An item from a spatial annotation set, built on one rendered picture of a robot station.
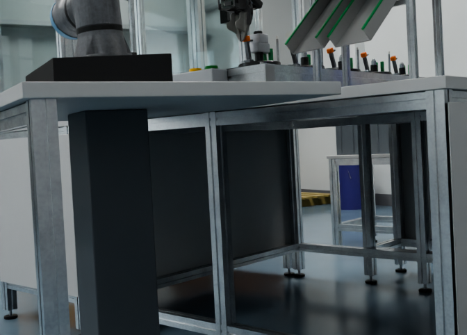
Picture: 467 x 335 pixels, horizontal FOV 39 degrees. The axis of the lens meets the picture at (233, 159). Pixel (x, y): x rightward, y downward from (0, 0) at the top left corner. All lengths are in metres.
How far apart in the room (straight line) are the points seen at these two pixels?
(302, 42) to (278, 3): 6.48
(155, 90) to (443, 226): 0.74
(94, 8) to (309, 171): 6.40
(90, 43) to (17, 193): 1.37
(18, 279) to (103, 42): 1.57
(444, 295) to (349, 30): 0.79
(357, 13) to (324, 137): 5.70
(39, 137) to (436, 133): 0.88
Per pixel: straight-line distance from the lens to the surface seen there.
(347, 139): 4.15
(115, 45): 1.66
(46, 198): 1.22
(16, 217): 2.95
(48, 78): 1.53
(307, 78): 2.10
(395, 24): 6.78
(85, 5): 1.69
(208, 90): 1.31
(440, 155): 1.56
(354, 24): 1.94
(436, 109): 1.57
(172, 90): 1.28
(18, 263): 2.98
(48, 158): 1.22
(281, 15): 8.40
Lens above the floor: 0.73
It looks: 2 degrees down
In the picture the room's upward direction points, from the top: 3 degrees counter-clockwise
